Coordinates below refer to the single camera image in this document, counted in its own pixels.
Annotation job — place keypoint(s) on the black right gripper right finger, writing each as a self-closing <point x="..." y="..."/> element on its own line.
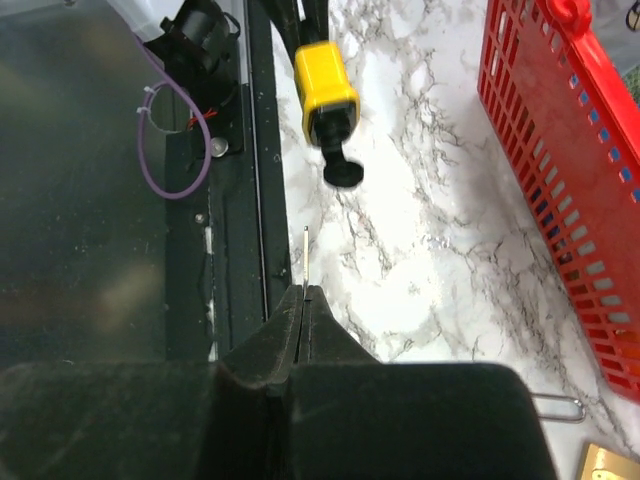
<point x="322" y="339"/>

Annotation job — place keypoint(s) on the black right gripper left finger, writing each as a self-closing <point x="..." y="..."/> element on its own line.
<point x="262" y="363"/>

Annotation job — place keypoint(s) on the small silver keys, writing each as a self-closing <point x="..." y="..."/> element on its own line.
<point x="306" y="260"/>

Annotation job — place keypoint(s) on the yellow padlock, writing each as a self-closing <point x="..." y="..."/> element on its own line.
<point x="330" y="109"/>

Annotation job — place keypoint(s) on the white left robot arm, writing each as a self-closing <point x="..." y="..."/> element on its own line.
<point x="192" y="42"/>

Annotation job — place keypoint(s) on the small brass padlock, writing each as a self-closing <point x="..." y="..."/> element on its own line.
<point x="559" y="408"/>

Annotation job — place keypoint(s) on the large brass padlock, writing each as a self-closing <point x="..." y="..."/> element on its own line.
<point x="599" y="463"/>

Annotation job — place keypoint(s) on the red plastic shopping basket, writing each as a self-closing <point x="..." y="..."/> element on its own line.
<point x="570" y="130"/>

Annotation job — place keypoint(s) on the black mounting base rail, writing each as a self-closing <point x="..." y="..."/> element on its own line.
<point x="227" y="261"/>

